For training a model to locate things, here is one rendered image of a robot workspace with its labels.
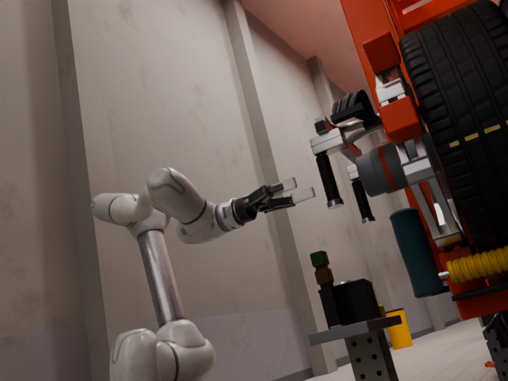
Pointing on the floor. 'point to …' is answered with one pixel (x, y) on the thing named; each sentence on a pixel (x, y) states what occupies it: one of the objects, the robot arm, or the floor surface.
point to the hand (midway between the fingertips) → (302, 188)
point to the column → (371, 357)
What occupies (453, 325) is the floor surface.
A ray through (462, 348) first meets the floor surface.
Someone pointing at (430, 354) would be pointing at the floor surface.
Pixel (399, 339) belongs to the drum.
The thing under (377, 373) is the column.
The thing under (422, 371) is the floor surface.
